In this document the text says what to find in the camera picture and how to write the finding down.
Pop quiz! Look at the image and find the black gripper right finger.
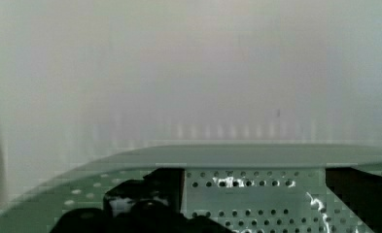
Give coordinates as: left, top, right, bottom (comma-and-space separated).
326, 167, 382, 233

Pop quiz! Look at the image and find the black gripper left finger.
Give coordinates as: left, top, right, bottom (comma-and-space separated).
50, 168, 232, 233

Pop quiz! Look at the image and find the mint green strainer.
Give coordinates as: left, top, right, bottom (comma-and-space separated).
0, 145, 382, 233

